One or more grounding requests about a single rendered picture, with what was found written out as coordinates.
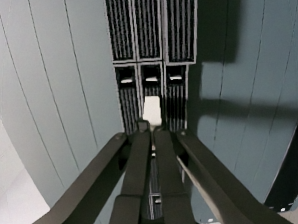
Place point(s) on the dark grey server rack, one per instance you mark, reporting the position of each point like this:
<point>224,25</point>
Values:
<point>59,88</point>

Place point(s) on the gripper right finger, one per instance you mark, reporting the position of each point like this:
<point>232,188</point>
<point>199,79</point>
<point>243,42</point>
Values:
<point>230,201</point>

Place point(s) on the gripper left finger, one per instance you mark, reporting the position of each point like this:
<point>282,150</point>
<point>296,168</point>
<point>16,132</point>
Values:
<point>83,201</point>

